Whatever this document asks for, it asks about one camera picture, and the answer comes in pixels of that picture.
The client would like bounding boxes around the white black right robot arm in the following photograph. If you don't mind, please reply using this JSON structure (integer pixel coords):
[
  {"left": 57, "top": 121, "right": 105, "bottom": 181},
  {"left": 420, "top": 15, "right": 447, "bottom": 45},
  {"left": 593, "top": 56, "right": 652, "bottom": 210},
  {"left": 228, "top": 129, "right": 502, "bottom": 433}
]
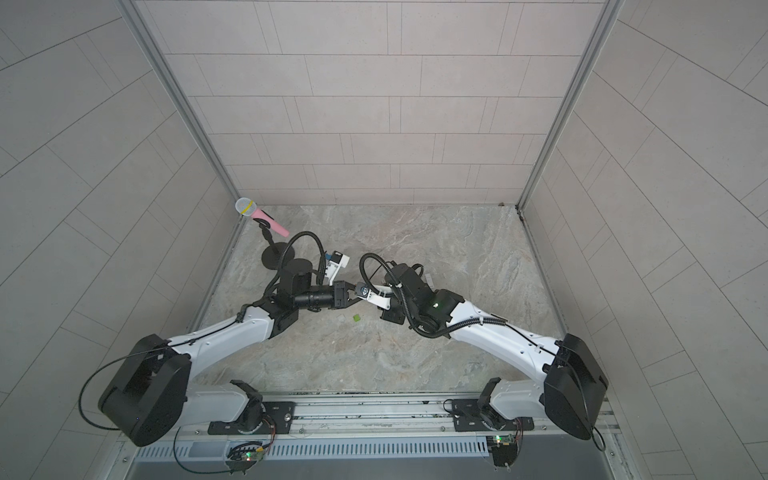
[{"left": 358, "top": 253, "right": 609, "bottom": 450}]

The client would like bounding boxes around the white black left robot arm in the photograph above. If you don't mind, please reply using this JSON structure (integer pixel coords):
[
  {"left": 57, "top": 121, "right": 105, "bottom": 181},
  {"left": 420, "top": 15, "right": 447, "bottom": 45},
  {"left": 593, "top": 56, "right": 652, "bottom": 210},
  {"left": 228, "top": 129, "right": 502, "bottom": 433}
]
[{"left": 97, "top": 251, "right": 354, "bottom": 447}]

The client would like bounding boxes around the pink toy microphone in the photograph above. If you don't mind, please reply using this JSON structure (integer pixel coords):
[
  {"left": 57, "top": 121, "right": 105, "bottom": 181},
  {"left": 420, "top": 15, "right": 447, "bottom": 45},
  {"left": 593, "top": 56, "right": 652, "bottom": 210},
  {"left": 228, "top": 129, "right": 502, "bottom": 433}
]
[{"left": 235, "top": 197, "right": 290, "bottom": 238}]

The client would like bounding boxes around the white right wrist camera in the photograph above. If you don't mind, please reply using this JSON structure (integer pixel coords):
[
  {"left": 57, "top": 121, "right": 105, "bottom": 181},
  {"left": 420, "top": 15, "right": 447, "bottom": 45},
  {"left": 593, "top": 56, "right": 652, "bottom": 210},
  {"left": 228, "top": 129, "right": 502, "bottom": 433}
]
[{"left": 355, "top": 282, "right": 393, "bottom": 310}]

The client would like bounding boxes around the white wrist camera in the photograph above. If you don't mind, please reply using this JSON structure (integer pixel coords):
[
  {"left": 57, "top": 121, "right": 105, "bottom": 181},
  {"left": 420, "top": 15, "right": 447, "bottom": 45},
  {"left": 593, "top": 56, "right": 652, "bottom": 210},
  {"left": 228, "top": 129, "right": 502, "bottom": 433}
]
[
  {"left": 325, "top": 251, "right": 350, "bottom": 285},
  {"left": 355, "top": 282, "right": 393, "bottom": 310}
]

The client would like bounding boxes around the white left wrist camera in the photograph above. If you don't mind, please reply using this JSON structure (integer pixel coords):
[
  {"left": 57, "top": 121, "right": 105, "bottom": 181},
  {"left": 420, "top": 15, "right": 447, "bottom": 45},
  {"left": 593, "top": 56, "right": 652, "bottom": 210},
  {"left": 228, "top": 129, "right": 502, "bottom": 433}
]
[{"left": 325, "top": 251, "right": 350, "bottom": 285}]

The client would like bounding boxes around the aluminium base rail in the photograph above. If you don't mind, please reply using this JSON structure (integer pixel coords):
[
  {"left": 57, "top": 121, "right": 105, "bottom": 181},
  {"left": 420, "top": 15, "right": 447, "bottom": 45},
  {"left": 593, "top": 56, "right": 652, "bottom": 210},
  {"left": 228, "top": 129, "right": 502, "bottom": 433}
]
[{"left": 122, "top": 394, "right": 599, "bottom": 473}]

